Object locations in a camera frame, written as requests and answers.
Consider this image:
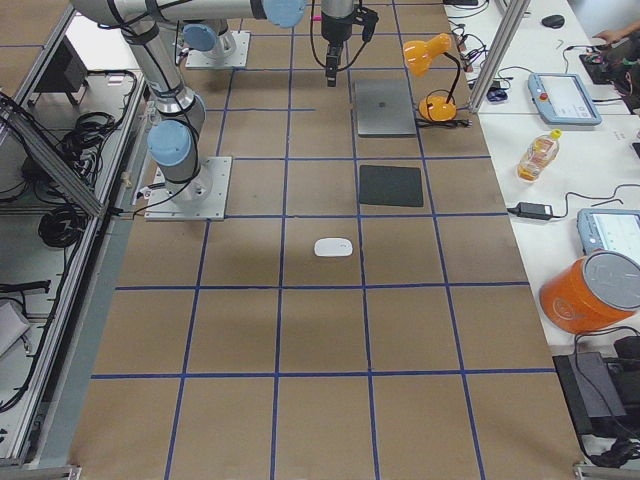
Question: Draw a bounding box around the aluminium frame post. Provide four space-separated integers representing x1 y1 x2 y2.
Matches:
468 0 530 114

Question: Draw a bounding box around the orange desk lamp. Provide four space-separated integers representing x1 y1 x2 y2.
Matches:
402 33 474 128

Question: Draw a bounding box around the orange cylindrical container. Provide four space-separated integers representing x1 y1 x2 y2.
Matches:
539 250 639 334

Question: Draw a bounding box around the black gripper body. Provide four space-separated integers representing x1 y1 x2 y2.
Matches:
324 43 343 87

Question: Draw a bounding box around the white computer mouse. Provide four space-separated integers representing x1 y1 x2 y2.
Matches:
313 237 353 258

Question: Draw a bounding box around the yellow drink bottle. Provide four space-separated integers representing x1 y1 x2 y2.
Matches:
517 129 563 181

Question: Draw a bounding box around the black computer mouse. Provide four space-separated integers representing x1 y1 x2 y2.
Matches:
540 14 565 29

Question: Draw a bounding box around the silver apple laptop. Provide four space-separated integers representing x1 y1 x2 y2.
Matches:
354 79 416 138

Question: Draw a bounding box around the teach pendant tablet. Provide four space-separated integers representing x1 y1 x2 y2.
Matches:
577 208 640 263
527 73 602 126

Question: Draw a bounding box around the black mousepad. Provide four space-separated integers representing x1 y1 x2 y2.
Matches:
358 165 424 207

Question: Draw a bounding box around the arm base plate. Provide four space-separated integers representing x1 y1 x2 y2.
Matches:
143 157 232 221
183 25 251 70

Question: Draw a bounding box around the black power adapter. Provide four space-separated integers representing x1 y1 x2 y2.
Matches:
507 202 559 221

